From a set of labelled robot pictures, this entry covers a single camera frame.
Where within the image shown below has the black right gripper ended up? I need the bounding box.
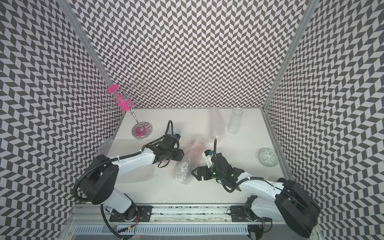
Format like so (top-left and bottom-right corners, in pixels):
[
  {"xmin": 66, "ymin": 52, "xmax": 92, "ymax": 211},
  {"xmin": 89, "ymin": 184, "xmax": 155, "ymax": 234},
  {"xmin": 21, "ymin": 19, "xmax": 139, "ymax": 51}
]
[{"xmin": 191, "ymin": 165, "xmax": 225, "ymax": 182}]

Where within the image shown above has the pink vase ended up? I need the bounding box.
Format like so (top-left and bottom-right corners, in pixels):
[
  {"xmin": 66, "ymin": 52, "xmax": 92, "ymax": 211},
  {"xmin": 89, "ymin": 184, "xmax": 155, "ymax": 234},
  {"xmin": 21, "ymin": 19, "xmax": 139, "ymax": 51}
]
[{"xmin": 173, "ymin": 135, "xmax": 207, "ymax": 185}]

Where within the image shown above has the clear glass vase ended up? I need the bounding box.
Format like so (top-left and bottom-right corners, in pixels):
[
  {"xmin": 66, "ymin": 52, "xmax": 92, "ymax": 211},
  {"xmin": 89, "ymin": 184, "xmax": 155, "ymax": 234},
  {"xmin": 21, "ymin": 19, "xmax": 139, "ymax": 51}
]
[{"xmin": 227, "ymin": 108, "xmax": 243, "ymax": 135}]

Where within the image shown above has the clear bubble wrap sheet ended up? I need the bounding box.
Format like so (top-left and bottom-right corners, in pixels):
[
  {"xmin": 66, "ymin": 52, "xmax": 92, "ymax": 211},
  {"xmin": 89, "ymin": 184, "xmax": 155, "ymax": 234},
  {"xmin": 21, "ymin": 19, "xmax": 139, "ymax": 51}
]
[{"xmin": 96, "ymin": 139, "xmax": 117, "ymax": 158}]

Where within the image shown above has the blue purple vase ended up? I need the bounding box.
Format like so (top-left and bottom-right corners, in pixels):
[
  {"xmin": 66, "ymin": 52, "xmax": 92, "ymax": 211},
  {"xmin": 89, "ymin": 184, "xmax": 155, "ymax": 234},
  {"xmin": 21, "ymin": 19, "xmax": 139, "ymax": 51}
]
[{"xmin": 168, "ymin": 127, "xmax": 181, "ymax": 136}]

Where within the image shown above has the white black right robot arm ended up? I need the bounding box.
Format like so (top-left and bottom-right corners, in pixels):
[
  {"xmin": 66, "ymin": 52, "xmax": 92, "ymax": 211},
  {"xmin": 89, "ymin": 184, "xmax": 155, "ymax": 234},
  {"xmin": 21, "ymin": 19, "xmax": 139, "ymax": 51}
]
[{"xmin": 191, "ymin": 150, "xmax": 321, "ymax": 238}]

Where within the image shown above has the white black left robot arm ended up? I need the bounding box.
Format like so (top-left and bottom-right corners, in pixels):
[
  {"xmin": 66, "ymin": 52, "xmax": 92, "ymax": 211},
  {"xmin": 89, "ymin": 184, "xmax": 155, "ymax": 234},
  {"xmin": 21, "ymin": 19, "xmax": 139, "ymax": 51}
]
[{"xmin": 73, "ymin": 134, "xmax": 184, "ymax": 221}]

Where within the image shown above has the clear wrapped vase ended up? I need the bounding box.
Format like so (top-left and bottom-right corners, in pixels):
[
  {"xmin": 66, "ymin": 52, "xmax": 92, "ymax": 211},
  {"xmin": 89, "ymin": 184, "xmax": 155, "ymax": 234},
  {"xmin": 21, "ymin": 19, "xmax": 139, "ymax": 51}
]
[{"xmin": 209, "ymin": 107, "xmax": 225, "ymax": 141}]

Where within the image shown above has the green patterned bowl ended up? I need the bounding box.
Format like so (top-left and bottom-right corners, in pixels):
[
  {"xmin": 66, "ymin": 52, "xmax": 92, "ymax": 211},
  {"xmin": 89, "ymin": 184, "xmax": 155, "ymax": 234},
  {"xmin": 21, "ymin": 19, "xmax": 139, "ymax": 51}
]
[{"xmin": 258, "ymin": 148, "xmax": 279, "ymax": 167}]

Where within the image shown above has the pink plastic wine glass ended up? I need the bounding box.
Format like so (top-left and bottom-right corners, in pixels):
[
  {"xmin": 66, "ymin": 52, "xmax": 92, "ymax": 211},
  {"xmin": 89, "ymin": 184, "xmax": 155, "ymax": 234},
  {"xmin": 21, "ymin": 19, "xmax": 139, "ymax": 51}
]
[{"xmin": 106, "ymin": 85, "xmax": 134, "ymax": 112}]

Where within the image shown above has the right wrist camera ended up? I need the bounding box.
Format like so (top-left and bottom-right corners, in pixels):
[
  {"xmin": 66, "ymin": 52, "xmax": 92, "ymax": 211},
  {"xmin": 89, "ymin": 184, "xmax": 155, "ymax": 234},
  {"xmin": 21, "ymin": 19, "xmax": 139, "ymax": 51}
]
[{"xmin": 202, "ymin": 150, "xmax": 214, "ymax": 162}]

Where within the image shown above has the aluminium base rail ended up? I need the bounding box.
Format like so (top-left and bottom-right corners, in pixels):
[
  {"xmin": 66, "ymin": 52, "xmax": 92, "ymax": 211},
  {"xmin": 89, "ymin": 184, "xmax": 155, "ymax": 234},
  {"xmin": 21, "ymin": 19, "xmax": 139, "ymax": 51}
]
[{"xmin": 68, "ymin": 203, "xmax": 304, "ymax": 226}]

